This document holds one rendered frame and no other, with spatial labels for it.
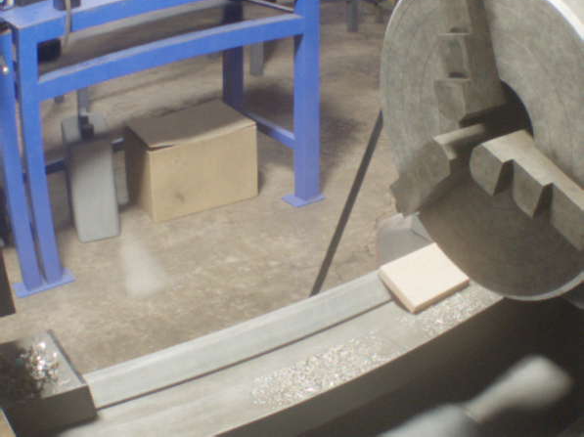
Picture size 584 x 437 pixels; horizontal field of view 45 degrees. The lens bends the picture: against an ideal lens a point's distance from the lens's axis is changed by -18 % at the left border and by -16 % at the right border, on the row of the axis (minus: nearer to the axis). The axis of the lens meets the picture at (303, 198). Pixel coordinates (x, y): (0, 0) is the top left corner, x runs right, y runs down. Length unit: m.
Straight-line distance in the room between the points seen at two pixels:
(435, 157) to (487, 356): 0.45
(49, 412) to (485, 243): 0.38
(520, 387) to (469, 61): 0.48
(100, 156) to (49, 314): 0.58
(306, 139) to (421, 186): 2.19
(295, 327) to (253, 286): 1.63
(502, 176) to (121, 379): 0.37
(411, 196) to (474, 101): 0.12
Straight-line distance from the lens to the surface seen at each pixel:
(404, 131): 0.61
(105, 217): 2.65
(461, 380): 0.90
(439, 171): 0.53
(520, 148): 0.51
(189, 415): 0.67
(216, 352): 0.72
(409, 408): 0.82
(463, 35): 0.50
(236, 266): 2.49
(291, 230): 2.67
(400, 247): 1.04
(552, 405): 0.87
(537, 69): 0.50
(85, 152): 2.54
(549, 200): 0.49
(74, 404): 0.65
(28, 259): 2.39
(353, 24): 5.05
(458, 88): 0.50
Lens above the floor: 1.28
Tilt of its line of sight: 27 degrees down
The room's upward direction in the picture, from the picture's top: straight up
